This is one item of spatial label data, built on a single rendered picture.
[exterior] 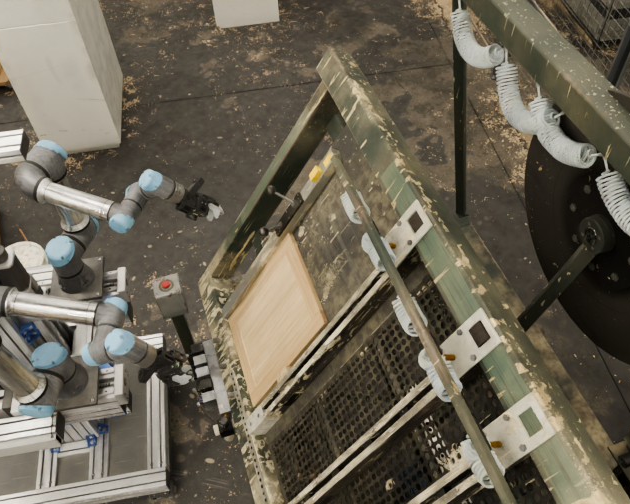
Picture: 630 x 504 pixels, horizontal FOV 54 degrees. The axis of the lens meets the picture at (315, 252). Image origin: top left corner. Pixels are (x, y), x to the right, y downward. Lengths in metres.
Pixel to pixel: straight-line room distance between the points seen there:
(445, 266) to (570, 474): 0.57
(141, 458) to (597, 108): 2.57
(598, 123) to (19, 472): 2.96
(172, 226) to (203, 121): 1.09
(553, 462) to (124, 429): 2.40
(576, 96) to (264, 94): 3.78
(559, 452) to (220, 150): 3.81
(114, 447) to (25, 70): 2.57
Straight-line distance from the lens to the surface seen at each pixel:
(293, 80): 5.41
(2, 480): 3.55
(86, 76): 4.65
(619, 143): 1.68
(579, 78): 1.81
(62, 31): 4.48
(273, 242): 2.46
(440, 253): 1.67
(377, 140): 1.95
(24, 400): 2.37
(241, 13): 6.09
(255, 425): 2.44
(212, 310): 2.85
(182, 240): 4.27
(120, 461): 3.36
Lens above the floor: 3.21
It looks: 52 degrees down
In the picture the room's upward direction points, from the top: 3 degrees counter-clockwise
